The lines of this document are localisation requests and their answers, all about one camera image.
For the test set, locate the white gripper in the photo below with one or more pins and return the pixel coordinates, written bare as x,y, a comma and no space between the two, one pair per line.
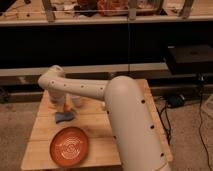
57,97

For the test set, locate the orange pepper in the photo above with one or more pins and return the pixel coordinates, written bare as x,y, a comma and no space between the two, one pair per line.
65,107

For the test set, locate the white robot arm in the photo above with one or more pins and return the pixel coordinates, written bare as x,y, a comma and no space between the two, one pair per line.
139,145

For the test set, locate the blue cloth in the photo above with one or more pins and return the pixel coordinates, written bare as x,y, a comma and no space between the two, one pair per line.
63,116

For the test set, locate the wooden table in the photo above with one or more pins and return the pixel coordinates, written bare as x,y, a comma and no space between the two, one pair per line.
91,118

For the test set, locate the orange ridged plate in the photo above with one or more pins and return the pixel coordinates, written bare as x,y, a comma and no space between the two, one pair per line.
69,147

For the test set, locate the orange object on shelf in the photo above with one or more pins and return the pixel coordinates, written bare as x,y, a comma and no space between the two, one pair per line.
112,7

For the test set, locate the black power adapter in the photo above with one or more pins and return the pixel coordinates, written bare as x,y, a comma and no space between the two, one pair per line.
175,100

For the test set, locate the long wooden shelf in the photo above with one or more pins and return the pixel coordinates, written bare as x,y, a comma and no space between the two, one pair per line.
37,34

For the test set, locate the black box on shelf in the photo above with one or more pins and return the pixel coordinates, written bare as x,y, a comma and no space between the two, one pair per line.
195,59

